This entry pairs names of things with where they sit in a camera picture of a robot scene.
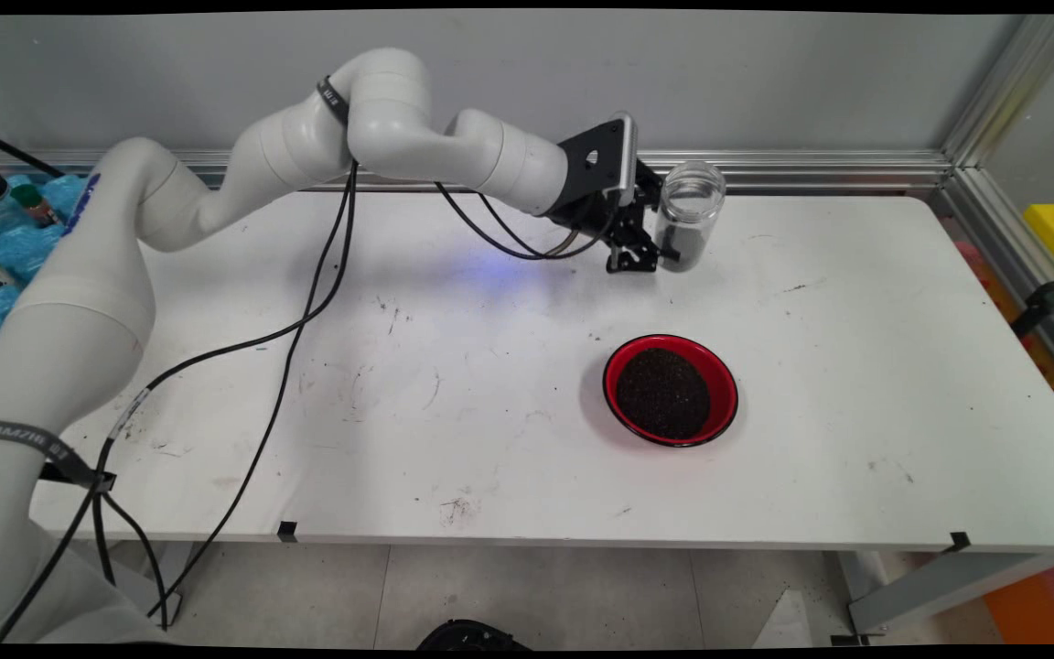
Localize black stand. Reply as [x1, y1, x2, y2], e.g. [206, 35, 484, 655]
[1007, 256, 1054, 338]

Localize black cable with white tag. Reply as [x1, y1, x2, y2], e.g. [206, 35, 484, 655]
[0, 163, 624, 643]

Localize grey table leg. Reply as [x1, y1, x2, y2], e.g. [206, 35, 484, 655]
[834, 549, 1054, 642]

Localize upright aluminium frame post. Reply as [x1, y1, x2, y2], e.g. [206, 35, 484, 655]
[941, 14, 1054, 170]

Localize red bowl with black rim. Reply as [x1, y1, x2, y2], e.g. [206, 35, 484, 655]
[602, 333, 740, 449]

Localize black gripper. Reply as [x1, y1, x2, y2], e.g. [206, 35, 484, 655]
[545, 160, 667, 275]

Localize short aluminium frame rail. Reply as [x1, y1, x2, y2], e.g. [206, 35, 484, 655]
[939, 165, 1054, 404]

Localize orange plastic box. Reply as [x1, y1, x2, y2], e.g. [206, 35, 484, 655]
[980, 554, 1054, 643]

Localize long aluminium frame rail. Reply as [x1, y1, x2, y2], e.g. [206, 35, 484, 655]
[0, 149, 953, 195]

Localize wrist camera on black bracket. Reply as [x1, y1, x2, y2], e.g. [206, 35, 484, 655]
[556, 112, 640, 216]

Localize black grains in jar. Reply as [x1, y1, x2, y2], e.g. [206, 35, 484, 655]
[657, 224, 711, 273]

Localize clear plastic jar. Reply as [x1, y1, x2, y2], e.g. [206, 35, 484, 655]
[653, 160, 727, 274]

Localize black grains in bowl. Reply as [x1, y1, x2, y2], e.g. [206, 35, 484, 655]
[614, 346, 713, 440]

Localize black object on floor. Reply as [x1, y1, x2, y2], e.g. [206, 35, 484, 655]
[415, 620, 532, 653]

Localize grey velcro strap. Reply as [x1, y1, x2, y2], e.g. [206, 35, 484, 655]
[316, 77, 350, 126]
[0, 419, 116, 492]

